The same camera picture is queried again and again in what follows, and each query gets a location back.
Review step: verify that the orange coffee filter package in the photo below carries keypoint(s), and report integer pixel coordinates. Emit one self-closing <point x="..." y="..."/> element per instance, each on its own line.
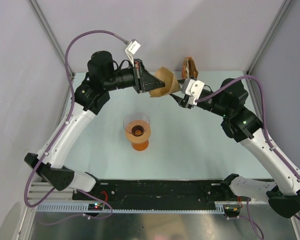
<point x="189" y="68"/>

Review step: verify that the right aluminium frame post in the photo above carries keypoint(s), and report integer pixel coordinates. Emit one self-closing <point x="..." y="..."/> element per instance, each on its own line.
<point x="270" y="34"/>

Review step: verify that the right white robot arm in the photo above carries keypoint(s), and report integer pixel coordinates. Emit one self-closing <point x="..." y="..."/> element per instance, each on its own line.
<point x="243" y="126"/>

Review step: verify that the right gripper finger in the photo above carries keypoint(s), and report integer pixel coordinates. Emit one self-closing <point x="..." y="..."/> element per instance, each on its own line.
<point x="178" y="99"/>
<point x="181" y="81"/>

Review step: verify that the brown paper coffee filter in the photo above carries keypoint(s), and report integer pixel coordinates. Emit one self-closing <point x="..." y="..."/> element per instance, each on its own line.
<point x="170" y="80"/>

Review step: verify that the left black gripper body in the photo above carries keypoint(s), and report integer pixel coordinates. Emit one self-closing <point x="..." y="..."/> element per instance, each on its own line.
<point x="137" y="75"/>

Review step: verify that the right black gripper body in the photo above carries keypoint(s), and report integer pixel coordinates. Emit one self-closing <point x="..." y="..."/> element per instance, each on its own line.
<point x="185" y="104"/>

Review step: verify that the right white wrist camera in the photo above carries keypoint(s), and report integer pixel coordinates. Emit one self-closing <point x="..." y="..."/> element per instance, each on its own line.
<point x="192" y="88"/>

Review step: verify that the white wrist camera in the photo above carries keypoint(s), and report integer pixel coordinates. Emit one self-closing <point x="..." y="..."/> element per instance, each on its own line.
<point x="131" y="48"/>
<point x="192" y="88"/>

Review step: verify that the aluminium frame post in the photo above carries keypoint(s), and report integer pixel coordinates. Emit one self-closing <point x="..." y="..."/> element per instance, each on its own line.
<point x="48" y="31"/>
<point x="270" y="34"/>

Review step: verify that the left aluminium frame post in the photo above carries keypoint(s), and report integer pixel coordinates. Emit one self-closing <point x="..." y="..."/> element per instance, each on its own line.
<point x="48" y="31"/>

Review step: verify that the grey slotted cable duct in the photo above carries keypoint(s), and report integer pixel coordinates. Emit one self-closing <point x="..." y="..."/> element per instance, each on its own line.
<point x="87" y="207"/>

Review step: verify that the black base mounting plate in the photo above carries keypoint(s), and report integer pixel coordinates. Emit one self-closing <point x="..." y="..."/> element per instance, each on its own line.
<point x="163" y="194"/>

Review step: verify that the glass flask with orange liquid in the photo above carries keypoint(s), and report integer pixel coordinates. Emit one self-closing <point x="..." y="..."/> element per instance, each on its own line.
<point x="140" y="146"/>

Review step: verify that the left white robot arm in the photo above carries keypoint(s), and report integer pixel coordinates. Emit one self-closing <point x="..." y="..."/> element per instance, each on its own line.
<point x="103" y="76"/>

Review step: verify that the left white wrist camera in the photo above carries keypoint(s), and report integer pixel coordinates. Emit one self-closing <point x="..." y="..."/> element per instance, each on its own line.
<point x="131" y="48"/>

